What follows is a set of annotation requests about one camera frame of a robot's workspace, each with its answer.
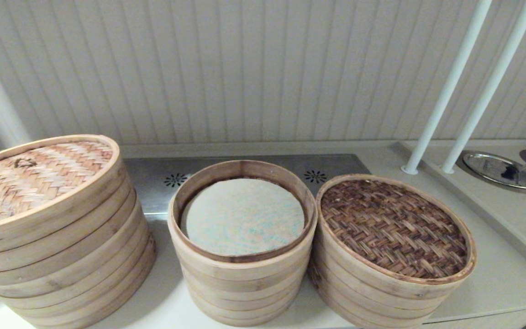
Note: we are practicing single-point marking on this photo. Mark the dark woven bamboo steamer lid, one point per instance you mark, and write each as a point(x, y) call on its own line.
point(391, 228)

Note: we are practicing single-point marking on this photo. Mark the white cloth steamer liner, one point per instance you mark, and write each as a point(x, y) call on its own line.
point(244, 219)

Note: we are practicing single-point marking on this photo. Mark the large light bamboo steamer stack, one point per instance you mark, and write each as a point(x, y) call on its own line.
point(76, 274)

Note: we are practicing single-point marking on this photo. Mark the large light woven steamer lid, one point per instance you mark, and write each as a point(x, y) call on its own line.
point(30, 178)

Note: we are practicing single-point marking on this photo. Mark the white metal pole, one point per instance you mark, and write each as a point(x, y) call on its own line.
point(491, 87)
point(445, 91)

